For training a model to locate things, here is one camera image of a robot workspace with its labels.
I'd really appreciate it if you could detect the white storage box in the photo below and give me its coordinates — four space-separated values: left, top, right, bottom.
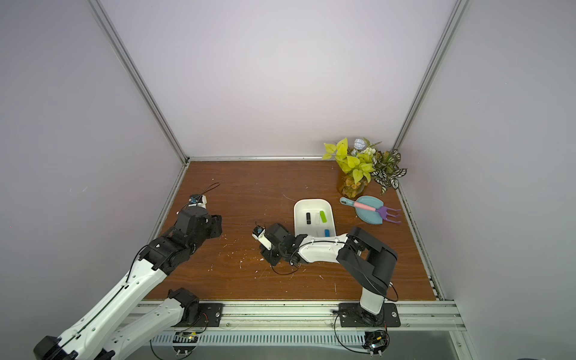
293 199 336 238

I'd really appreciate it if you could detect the green usb flash drive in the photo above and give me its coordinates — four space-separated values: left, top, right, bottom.
319 211 328 224

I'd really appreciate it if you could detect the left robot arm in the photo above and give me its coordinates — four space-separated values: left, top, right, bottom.
33 206 222 359

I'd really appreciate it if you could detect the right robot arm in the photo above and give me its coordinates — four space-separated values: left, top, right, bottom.
252 223 398 317

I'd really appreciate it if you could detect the teal dustpan plate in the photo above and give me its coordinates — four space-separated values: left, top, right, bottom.
355 196 384 225

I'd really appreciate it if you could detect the purple toy fork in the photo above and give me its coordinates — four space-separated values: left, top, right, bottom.
376 205 401 224

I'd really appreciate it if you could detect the potted green plant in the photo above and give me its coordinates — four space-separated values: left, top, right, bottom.
322 138 407 200

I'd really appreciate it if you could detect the left connector board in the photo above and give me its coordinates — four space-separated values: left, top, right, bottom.
172 331 200 359

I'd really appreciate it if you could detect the connector board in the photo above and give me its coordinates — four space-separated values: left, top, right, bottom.
362 329 390 356
172 331 200 359

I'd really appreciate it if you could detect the right connector board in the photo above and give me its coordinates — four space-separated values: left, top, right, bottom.
362 329 390 356

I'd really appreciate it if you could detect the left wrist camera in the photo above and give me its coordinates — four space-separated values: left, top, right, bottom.
187 194 207 209

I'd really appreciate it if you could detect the pink teal handled brush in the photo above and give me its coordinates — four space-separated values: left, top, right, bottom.
340 197 377 212

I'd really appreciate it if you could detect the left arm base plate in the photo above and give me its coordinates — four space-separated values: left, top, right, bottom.
175 302 224 328

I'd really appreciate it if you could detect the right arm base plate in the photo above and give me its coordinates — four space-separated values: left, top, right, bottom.
333 302 401 328

